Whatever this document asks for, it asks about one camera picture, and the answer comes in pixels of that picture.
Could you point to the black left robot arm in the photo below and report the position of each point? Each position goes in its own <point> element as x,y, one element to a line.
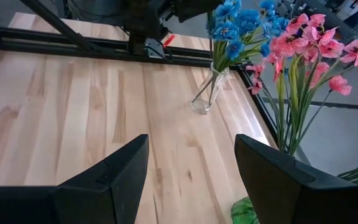
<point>141,25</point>

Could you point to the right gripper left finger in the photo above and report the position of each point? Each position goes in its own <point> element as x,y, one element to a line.
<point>117,193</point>

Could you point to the tall clear glass vase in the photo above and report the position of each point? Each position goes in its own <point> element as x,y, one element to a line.
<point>204,102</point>

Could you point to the blue artificial flower bunch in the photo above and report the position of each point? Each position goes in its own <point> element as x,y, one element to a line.
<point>225,31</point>
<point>248,19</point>
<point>275,26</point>

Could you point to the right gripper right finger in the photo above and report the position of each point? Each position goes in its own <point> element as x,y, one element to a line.
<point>275,186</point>

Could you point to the black aluminium table frame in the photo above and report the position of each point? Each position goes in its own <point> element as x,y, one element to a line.
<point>42,47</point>

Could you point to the pink artificial flower bunch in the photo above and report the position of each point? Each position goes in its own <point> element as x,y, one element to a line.
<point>283,46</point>
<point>356,53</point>
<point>317,20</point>

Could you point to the red tag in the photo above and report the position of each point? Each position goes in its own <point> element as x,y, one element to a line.
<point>169,40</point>

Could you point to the green ribbed glass vase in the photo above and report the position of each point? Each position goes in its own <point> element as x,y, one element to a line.
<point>244,213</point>

